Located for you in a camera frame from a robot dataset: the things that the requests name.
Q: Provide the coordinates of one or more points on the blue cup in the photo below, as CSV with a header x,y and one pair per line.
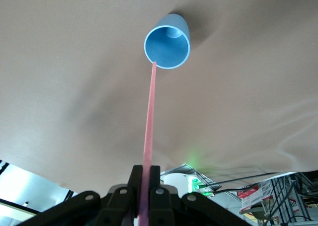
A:
x,y
169,49

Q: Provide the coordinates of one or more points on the white perforated metal case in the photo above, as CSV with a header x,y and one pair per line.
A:
x,y
269,186

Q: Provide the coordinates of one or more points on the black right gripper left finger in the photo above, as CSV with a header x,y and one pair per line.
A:
x,y
119,206

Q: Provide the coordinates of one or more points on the metal equipment shelf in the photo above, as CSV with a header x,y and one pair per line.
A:
x,y
298,198

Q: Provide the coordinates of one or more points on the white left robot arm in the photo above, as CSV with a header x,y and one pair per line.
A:
x,y
176,182

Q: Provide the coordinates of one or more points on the red and white box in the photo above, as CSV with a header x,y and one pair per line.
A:
x,y
248,193

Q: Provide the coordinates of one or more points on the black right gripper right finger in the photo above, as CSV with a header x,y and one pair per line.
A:
x,y
161,206

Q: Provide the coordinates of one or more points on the brown table cover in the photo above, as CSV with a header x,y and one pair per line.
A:
x,y
74,62

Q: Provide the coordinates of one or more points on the pink straw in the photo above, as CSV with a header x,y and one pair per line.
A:
x,y
149,126

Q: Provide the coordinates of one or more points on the olive green device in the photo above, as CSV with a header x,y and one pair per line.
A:
x,y
258,216

